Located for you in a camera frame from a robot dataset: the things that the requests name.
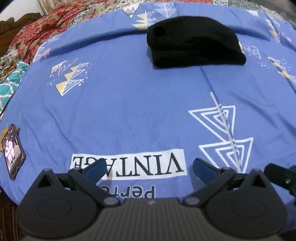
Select smartphone with lit screen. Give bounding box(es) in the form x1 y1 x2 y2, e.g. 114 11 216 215
1 123 26 181

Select black pants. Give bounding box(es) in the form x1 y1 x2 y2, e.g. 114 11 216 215
147 16 246 69

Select dark wooden headboard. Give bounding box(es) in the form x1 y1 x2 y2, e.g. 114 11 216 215
0 13 42 56

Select teal patterned cloth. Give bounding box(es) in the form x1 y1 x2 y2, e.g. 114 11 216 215
0 47 29 114

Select red floral blanket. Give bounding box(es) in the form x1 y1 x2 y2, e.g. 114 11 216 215
9 0 213 64

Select blue patterned bedsheet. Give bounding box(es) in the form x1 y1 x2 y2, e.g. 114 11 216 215
1 2 295 203

